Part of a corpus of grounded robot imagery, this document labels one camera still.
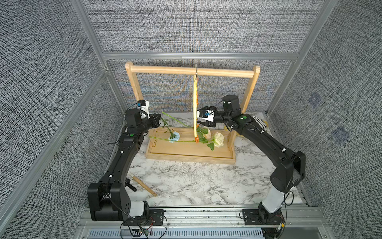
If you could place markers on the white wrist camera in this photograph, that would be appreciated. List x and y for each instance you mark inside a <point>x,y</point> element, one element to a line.
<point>206,115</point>
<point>143,107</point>

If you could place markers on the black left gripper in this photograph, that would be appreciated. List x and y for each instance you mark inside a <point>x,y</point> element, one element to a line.
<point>154,121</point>

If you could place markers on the wooden hanging rack frame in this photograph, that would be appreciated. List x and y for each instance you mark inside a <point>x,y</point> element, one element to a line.
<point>192,152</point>

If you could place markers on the yellow plastic clip hanger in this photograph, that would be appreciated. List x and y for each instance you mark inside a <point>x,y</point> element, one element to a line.
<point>195,101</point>

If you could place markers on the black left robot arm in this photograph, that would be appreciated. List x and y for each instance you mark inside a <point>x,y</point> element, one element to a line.
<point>108,199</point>

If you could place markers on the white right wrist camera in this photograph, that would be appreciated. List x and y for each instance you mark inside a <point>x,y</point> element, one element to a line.
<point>206,115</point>

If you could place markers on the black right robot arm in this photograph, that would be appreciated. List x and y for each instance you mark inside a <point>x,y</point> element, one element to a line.
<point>290,165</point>

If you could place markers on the peach rose with stem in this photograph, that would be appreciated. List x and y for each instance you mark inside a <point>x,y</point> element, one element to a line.
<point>178,122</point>

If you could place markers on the white patterned plate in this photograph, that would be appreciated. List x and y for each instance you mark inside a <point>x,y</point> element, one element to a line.
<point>263,124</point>

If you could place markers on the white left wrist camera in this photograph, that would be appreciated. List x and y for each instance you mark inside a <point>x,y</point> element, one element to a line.
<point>143,107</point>

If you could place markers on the black scoop tool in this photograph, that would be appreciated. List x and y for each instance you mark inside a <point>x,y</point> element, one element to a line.
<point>128,184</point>

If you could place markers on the white rose with stem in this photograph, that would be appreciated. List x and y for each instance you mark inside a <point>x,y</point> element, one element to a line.
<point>213,142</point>

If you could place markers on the green leafy sprig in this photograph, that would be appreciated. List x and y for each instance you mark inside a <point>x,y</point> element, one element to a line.
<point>174,136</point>

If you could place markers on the wooden handled spatula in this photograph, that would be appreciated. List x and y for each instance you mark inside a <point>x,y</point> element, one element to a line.
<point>147,188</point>

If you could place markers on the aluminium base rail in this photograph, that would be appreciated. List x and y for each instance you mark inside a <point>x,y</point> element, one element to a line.
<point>215,222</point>

